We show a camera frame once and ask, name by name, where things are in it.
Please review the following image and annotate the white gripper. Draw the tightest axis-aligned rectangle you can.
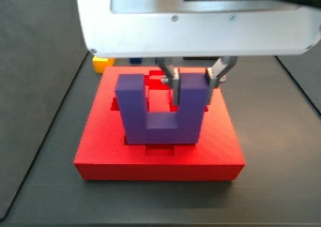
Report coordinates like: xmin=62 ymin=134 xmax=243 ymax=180
xmin=76 ymin=0 xmax=321 ymax=106

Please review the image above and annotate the purple U-shaped block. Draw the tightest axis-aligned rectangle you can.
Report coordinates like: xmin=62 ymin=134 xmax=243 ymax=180
xmin=115 ymin=73 xmax=209 ymax=144

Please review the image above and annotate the red slotted board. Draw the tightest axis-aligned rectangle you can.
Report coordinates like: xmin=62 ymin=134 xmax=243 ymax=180
xmin=74 ymin=67 xmax=246 ymax=181

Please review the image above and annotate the yellow long bar block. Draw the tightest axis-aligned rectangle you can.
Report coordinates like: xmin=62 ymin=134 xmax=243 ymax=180
xmin=92 ymin=56 xmax=115 ymax=73

